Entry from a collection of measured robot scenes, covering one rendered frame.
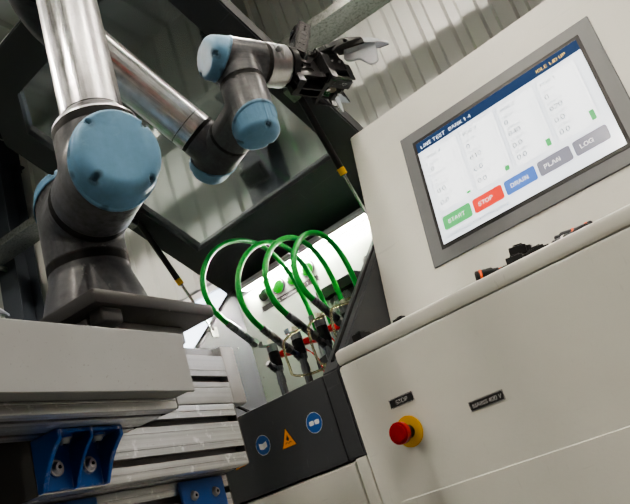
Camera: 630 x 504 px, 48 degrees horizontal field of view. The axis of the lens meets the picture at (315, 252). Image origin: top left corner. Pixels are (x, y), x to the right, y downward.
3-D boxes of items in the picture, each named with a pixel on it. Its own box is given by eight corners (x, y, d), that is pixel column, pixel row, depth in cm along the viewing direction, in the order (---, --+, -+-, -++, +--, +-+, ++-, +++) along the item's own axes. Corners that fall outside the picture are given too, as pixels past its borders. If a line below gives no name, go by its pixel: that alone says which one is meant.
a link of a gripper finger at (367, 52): (399, 61, 128) (352, 79, 127) (385, 39, 130) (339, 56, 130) (399, 49, 125) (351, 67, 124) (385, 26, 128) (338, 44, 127)
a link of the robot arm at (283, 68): (247, 65, 125) (265, 29, 119) (269, 68, 127) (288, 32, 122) (261, 95, 121) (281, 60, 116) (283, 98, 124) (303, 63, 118)
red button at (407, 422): (390, 454, 114) (379, 423, 116) (402, 451, 117) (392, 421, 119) (415, 444, 112) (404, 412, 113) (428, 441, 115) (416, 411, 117)
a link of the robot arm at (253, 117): (261, 164, 119) (244, 111, 123) (292, 125, 111) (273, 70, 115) (219, 162, 115) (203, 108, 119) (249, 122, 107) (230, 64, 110)
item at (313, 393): (139, 543, 156) (124, 471, 162) (154, 538, 160) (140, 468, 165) (348, 461, 124) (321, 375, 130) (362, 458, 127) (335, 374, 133)
